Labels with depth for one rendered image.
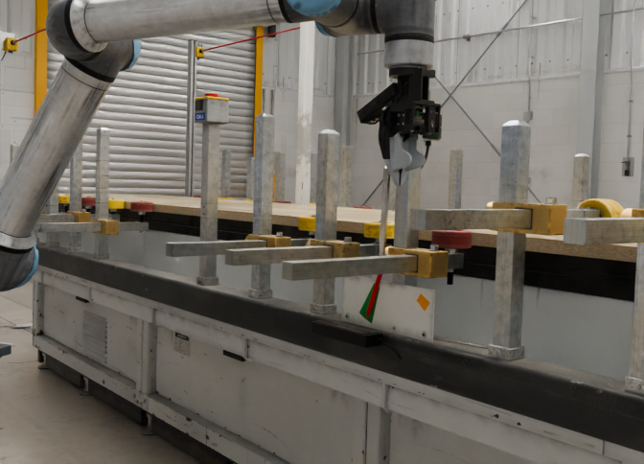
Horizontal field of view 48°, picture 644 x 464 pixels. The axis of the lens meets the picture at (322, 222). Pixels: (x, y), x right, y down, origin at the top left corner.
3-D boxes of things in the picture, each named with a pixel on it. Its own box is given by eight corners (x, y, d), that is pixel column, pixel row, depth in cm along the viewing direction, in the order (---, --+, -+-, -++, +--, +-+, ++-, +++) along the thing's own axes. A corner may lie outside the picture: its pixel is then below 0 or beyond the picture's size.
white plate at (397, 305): (430, 342, 137) (432, 290, 137) (339, 320, 157) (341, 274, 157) (432, 342, 137) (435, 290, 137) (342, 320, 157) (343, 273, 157)
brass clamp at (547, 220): (546, 236, 117) (548, 204, 117) (479, 230, 128) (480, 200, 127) (568, 235, 121) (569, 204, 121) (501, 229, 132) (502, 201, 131)
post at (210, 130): (204, 286, 202) (208, 122, 199) (195, 284, 206) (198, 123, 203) (218, 285, 205) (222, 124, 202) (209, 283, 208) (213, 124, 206)
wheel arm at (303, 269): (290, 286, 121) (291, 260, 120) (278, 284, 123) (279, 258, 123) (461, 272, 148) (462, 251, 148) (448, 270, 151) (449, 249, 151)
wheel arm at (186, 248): (172, 261, 162) (172, 242, 162) (165, 259, 165) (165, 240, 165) (323, 253, 190) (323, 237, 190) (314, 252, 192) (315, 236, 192)
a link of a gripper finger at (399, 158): (404, 186, 130) (406, 134, 130) (381, 185, 135) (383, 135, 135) (417, 186, 132) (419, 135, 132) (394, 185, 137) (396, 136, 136)
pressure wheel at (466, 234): (451, 288, 143) (454, 229, 142) (422, 283, 149) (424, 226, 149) (477, 285, 148) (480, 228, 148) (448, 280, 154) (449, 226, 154)
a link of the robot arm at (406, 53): (374, 43, 134) (410, 51, 140) (373, 70, 134) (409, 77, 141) (409, 37, 127) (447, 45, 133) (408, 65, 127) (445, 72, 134)
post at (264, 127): (258, 306, 183) (264, 112, 180) (250, 303, 185) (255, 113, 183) (269, 304, 185) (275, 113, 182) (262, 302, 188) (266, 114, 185)
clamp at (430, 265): (429, 279, 137) (430, 252, 137) (379, 270, 148) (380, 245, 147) (449, 277, 141) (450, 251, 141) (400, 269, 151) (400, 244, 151)
